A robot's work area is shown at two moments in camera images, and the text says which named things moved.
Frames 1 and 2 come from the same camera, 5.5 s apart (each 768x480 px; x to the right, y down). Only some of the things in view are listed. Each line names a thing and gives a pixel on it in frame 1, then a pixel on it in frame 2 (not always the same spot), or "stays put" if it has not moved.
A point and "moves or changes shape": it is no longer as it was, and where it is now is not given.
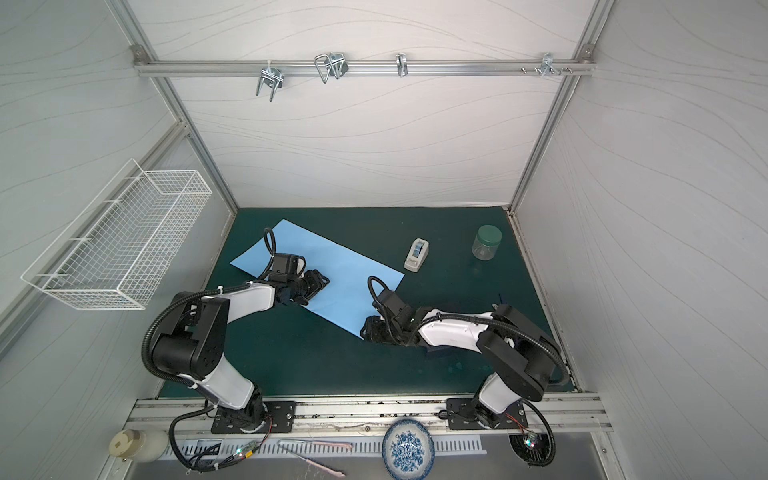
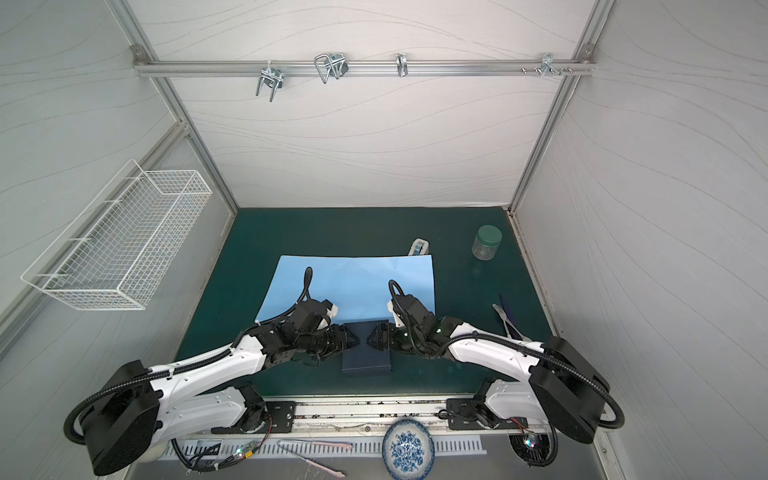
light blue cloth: (345, 298) moves or changes shape
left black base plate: (279, 416) stays put
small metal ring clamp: (402, 64) stays put
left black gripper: (316, 282) → (339, 341)
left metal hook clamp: (271, 77) stays put
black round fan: (537, 449) stays put
